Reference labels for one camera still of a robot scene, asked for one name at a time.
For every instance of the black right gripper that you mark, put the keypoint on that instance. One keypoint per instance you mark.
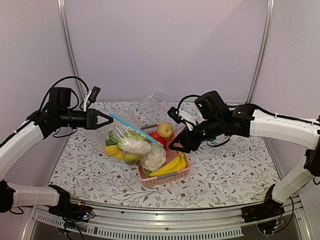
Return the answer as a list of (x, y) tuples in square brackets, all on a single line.
[(185, 139)]

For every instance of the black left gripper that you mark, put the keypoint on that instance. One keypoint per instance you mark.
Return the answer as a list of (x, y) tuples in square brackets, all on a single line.
[(91, 117)]

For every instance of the clear zip top bag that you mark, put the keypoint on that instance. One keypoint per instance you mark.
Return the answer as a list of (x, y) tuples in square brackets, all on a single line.
[(121, 126)]

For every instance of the yellow toy lemon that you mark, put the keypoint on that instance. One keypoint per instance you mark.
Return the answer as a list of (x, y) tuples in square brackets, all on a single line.
[(114, 151)]

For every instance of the white toy cauliflower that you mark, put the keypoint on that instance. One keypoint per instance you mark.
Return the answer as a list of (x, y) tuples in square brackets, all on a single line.
[(154, 159)]

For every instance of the white toy napa cabbage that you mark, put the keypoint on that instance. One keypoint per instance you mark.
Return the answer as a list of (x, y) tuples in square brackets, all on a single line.
[(134, 143)]

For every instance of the yellow green toy mango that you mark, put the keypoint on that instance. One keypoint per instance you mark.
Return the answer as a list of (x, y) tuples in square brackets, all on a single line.
[(131, 159)]

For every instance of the green toy pear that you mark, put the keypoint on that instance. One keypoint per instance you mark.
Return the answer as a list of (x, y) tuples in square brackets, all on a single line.
[(111, 140)]

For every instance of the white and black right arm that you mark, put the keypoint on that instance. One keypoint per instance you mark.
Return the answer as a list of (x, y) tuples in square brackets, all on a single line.
[(250, 120)]

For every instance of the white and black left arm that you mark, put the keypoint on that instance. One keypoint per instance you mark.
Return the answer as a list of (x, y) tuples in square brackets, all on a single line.
[(55, 115)]

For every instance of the crumpled clear plastic bag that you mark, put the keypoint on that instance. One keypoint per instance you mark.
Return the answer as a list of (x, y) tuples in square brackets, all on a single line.
[(158, 97)]

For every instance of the pink perforated plastic basket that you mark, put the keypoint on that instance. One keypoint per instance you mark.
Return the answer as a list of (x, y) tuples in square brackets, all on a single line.
[(153, 181)]

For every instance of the pale yellow toy apple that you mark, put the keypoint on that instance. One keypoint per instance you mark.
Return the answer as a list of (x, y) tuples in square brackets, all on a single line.
[(165, 130)]

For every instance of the yellow toy banana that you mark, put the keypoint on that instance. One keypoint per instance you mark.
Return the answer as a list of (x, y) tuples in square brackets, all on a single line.
[(177, 164)]

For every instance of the red toy fruit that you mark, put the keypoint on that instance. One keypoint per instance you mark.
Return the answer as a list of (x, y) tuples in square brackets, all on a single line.
[(160, 139)]

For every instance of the floral patterned table mat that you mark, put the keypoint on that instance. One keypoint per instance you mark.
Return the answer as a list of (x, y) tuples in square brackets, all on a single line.
[(230, 171)]

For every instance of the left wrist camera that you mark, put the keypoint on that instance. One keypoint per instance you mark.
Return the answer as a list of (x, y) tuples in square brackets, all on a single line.
[(94, 94)]

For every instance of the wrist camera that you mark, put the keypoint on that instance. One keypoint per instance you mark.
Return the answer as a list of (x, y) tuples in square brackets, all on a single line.
[(94, 94), (173, 114)]

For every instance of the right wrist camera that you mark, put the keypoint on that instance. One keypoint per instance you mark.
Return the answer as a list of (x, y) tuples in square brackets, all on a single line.
[(173, 114)]

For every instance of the aluminium front frame rail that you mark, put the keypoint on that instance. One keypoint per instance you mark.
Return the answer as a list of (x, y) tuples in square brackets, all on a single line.
[(113, 222)]

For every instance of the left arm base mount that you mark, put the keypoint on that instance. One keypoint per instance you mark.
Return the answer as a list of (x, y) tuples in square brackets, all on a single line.
[(76, 212)]

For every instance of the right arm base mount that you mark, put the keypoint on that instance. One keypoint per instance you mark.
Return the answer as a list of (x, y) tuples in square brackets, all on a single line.
[(269, 208)]

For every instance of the aluminium left corner post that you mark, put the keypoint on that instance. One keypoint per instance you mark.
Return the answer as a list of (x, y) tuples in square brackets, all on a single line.
[(61, 8)]

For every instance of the aluminium corner post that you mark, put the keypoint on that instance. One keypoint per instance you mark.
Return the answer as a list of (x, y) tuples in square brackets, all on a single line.
[(61, 8), (262, 50)]

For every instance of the aluminium right corner post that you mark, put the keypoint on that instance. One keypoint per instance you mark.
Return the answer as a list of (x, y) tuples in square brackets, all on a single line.
[(262, 50)]

